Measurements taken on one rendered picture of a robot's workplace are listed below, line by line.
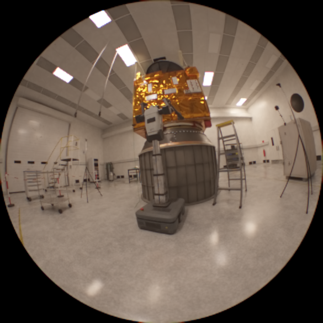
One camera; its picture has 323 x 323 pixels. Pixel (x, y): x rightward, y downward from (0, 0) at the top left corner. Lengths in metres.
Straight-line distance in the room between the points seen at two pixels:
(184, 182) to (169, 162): 0.47
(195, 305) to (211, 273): 0.28
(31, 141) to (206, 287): 8.14
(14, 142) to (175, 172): 8.06
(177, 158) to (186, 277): 1.78
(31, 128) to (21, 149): 1.36
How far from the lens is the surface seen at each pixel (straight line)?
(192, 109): 2.54
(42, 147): 7.82
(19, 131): 7.91
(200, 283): 0.86
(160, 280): 0.88
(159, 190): 1.34
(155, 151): 1.34
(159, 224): 1.22
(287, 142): 3.58
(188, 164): 1.95
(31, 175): 4.38
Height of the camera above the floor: 0.79
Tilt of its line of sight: 3 degrees up
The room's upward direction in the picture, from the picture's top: 6 degrees counter-clockwise
